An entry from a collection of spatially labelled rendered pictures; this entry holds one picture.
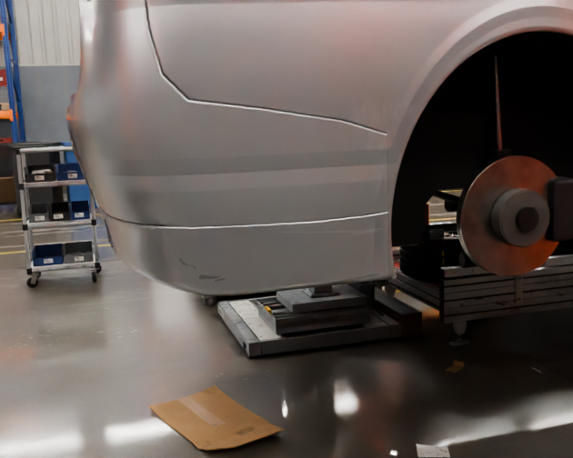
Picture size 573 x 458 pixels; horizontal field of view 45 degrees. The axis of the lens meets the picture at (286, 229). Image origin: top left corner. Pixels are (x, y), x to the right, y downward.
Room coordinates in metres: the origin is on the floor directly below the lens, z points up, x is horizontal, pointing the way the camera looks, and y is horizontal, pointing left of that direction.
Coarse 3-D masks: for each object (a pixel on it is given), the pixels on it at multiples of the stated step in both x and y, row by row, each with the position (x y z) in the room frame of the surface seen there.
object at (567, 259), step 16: (560, 256) 3.42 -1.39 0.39; (448, 272) 3.23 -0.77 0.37; (464, 272) 3.25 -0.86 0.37; (480, 272) 3.28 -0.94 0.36; (528, 272) 3.35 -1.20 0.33; (544, 272) 3.38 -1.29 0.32; (560, 272) 3.40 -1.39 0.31; (448, 288) 3.23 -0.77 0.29; (464, 288) 3.25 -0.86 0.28; (480, 288) 3.28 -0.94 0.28
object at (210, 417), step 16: (176, 400) 2.67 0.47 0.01; (192, 400) 2.66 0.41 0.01; (208, 400) 2.65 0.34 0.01; (224, 400) 2.65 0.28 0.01; (160, 416) 2.52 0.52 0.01; (176, 416) 2.52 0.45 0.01; (192, 416) 2.51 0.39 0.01; (208, 416) 2.50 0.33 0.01; (224, 416) 2.49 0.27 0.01; (240, 416) 2.49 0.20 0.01; (256, 416) 2.48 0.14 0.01; (192, 432) 2.37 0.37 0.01; (208, 432) 2.36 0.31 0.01; (224, 432) 2.36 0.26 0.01; (240, 432) 2.35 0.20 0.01; (256, 432) 2.33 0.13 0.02; (272, 432) 2.30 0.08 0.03; (208, 448) 2.22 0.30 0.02; (224, 448) 2.20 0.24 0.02
